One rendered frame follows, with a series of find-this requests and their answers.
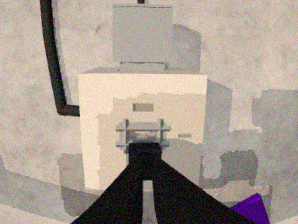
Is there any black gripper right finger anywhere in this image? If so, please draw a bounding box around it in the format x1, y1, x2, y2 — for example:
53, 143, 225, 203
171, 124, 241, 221
153, 160, 257, 224

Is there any purple flat rectangular block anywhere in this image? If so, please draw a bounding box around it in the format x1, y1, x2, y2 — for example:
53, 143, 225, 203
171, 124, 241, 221
230, 193, 270, 224

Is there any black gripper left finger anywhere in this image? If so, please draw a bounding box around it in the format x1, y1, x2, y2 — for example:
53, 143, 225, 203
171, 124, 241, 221
71, 160, 144, 224

